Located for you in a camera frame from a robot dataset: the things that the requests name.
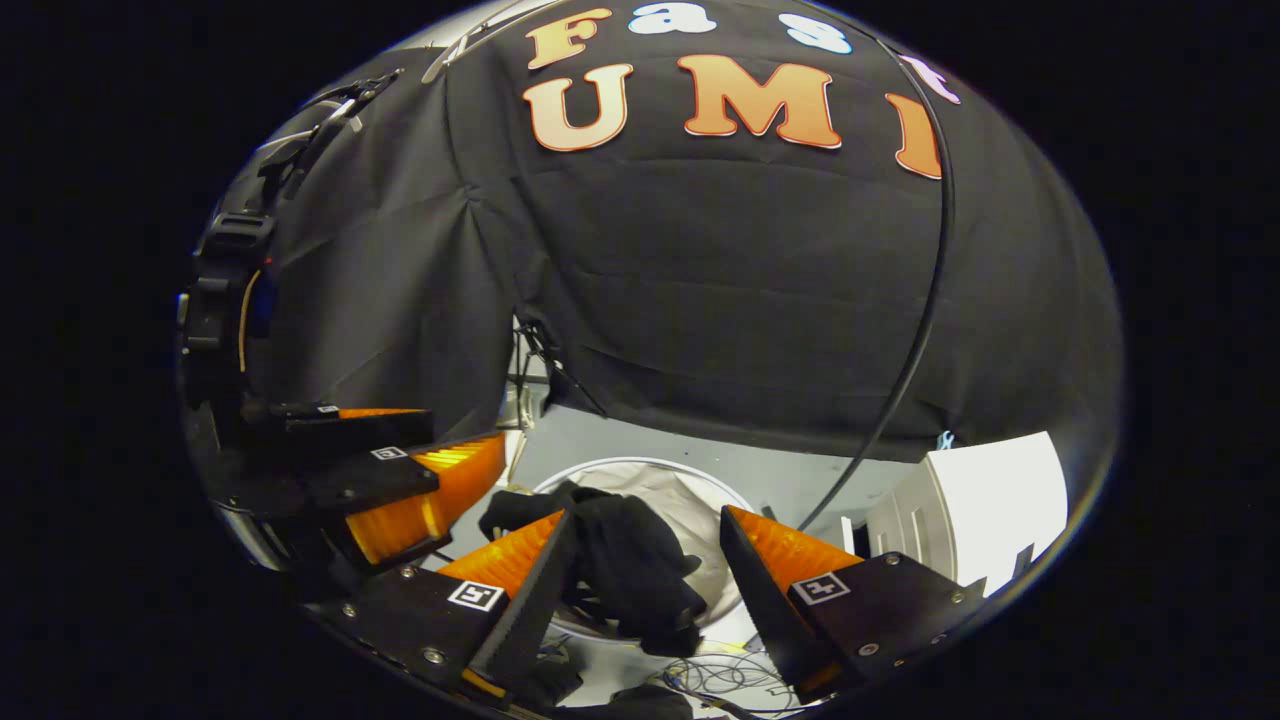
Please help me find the tangle of thin cables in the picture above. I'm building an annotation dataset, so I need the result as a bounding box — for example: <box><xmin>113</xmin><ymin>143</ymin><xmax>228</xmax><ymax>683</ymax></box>
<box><xmin>655</xmin><ymin>640</ymin><xmax>801</xmax><ymax>706</ymax></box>

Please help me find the white laundry hamper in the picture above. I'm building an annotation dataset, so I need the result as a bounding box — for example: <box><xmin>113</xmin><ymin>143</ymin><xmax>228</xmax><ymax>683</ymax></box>
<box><xmin>528</xmin><ymin>456</ymin><xmax>759</xmax><ymax>646</ymax></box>

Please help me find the white box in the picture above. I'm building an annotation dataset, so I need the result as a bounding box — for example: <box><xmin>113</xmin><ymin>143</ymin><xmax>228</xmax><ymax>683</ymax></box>
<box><xmin>865</xmin><ymin>432</ymin><xmax>1069</xmax><ymax>598</ymax></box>

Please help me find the black metal clothes rack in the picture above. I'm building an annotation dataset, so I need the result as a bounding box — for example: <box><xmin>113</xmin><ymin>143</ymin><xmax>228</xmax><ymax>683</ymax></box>
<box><xmin>795</xmin><ymin>35</ymin><xmax>958</xmax><ymax>536</ymax></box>

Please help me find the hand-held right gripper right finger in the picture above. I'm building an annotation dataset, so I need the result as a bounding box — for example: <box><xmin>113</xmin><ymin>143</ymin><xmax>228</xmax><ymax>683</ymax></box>
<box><xmin>720</xmin><ymin>505</ymin><xmax>986</xmax><ymax>701</ymax></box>

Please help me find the black backdrop cloth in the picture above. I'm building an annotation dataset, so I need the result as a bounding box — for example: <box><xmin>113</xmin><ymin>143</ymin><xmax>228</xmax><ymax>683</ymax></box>
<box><xmin>200</xmin><ymin>0</ymin><xmax>1126</xmax><ymax>466</ymax></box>

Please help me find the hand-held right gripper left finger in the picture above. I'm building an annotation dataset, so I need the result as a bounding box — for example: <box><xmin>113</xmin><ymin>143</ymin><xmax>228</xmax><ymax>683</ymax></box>
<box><xmin>320</xmin><ymin>508</ymin><xmax>581</xmax><ymax>706</ymax></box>

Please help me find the black knit jacket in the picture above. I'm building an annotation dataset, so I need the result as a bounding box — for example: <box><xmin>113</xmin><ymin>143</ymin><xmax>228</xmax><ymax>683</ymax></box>
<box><xmin>478</xmin><ymin>480</ymin><xmax>709</xmax><ymax>659</ymax></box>

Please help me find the dark cloth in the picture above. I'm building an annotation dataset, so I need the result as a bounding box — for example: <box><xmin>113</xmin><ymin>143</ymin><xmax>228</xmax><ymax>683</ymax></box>
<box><xmin>560</xmin><ymin>683</ymin><xmax>696</xmax><ymax>720</ymax></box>

